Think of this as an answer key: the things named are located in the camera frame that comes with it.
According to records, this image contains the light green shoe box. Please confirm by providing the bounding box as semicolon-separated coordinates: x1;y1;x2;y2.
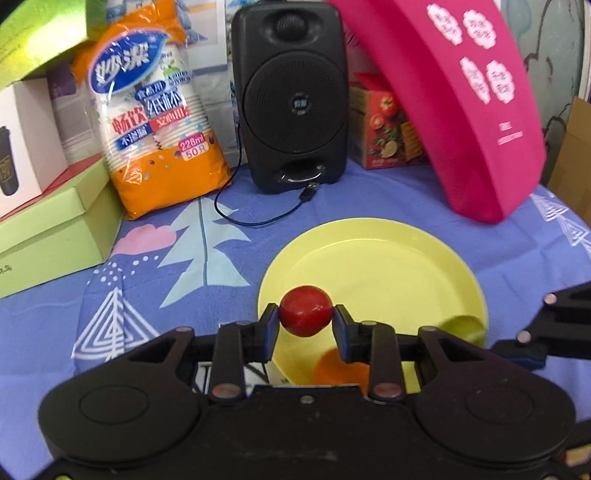
1;159;124;297

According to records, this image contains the cardboard box at right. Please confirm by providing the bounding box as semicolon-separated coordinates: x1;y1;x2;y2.
548;97;591;225

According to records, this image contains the blue patterned tablecloth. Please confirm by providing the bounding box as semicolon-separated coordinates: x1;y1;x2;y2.
1;164;590;479

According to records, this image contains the orange paper cup pack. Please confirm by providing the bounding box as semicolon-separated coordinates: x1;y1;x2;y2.
71;1;230;219

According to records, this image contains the orange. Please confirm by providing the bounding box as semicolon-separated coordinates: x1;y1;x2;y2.
312;348;370;395

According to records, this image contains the red cherry tomato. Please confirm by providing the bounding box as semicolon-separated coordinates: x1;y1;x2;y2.
279;285;334;338

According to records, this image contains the yellow plate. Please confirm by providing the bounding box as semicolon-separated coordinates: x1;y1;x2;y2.
256;217;489;394

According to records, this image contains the white cup box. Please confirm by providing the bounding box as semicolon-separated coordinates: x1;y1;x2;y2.
0;78;68;216

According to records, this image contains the black speaker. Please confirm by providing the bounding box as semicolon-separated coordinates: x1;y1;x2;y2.
231;1;349;194

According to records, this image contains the green tomato fruit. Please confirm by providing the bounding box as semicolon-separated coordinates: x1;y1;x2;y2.
440;315;487;348

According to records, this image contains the pink tote bag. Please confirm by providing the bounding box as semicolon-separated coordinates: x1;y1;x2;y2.
334;1;546;224

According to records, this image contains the large green box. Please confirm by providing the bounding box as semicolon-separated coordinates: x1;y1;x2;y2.
1;1;106;87

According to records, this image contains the black usb cable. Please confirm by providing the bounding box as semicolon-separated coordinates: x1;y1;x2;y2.
213;124;322;228

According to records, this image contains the red fruit carton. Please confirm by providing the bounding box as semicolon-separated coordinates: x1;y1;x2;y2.
348;73;429;170

